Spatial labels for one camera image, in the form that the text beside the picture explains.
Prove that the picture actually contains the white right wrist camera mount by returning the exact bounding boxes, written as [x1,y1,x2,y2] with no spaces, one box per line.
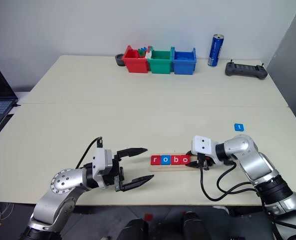
[191,135,219,158]

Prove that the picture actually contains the blue drink can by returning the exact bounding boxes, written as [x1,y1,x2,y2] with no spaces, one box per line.
[207,33,225,68]

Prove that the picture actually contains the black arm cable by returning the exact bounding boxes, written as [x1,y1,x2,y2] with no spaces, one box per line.
[75,136,104,171]
[199,152,261,202]

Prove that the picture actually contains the green plastic bin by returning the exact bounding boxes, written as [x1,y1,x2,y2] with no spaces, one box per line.
[147,46,175,75]

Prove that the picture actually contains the blue plastic bin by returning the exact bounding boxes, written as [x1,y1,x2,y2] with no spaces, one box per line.
[172,47,197,75]

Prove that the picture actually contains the red plastic bin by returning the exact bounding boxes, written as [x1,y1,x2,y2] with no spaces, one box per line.
[122,45,150,74]

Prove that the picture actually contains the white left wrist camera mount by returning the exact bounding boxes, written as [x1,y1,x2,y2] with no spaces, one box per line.
[92,147,113,189]

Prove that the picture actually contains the dark rounded shape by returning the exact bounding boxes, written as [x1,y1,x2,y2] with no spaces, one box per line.
[115,218,150,240]
[182,211,211,240]

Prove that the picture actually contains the wooden letter tray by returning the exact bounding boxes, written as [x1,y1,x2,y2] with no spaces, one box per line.
[148,152,201,172]

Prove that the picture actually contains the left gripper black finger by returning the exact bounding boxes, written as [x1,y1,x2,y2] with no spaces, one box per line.
[115,174,155,193]
[116,147,148,161]

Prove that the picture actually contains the blue toy bricks pile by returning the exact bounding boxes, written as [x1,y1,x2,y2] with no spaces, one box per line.
[175,51,195,61]

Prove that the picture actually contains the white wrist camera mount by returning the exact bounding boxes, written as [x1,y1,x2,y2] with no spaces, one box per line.
[191,135,219,158]
[92,147,113,189]

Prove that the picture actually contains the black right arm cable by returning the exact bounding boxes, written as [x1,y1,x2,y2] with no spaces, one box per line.
[199,152,261,202]

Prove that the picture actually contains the grey remote controller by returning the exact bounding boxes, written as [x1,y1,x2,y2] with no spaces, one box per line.
[225,59,269,81]

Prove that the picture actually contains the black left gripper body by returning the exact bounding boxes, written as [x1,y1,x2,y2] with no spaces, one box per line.
[103,153,125,192]

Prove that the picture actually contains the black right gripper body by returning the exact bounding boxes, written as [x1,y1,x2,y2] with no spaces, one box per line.
[196,152,216,171]

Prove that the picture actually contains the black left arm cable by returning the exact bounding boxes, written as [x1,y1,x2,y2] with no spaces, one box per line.
[75,136,104,171]

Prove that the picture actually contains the black round holder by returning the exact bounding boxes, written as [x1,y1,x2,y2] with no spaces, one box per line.
[115,53,126,68]

